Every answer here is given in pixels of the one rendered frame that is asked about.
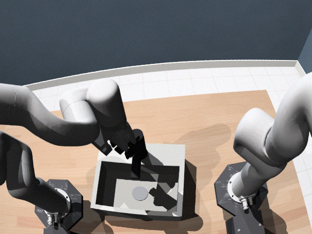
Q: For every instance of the white rectangular sink basin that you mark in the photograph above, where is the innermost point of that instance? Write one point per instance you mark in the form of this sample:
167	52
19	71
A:
157	195

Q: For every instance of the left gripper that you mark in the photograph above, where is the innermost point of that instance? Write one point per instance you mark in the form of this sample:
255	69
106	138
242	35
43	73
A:
125	140

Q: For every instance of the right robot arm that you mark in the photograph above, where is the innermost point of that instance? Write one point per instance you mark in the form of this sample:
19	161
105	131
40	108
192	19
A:
268	144

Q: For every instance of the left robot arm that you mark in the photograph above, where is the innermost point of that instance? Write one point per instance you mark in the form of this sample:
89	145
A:
91	114

